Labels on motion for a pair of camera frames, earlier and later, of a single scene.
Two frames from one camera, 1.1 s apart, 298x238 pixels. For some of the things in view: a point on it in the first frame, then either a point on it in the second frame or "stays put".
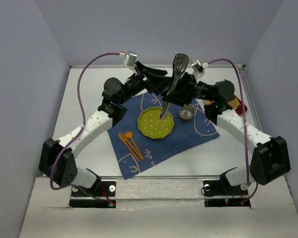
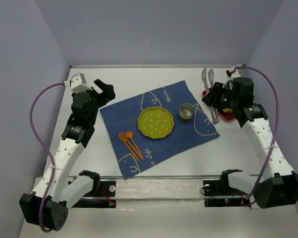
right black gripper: x=190 y=87 → x=212 y=94
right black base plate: x=218 y=193 stays put
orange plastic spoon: x=130 y=135 stays put
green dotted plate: x=150 y=125 stays put
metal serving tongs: x=180 y=63 → x=214 y=111
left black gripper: x=146 y=78 → x=99 y=93
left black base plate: x=102 y=195 stays put
